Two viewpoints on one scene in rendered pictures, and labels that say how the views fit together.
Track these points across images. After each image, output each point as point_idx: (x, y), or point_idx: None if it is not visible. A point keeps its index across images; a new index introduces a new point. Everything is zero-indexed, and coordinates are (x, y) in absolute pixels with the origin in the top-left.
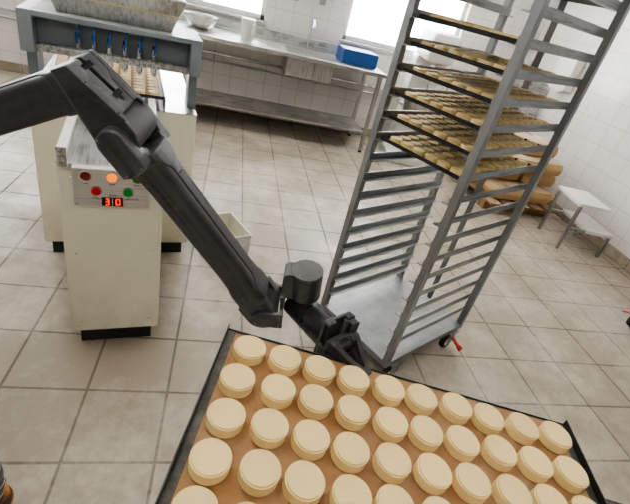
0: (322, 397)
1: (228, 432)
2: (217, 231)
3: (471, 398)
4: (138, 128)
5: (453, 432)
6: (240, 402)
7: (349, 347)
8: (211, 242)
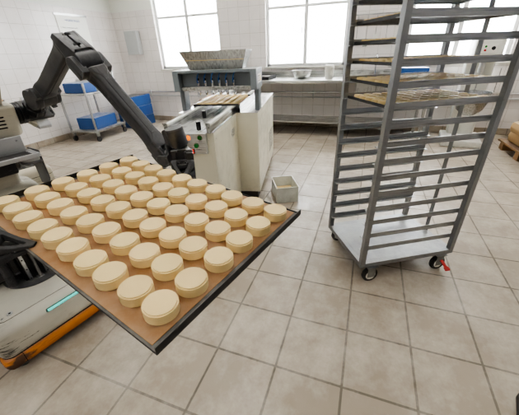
0: (137, 174)
1: (80, 177)
2: (128, 107)
3: None
4: (81, 56)
5: (193, 194)
6: None
7: (185, 167)
8: (126, 114)
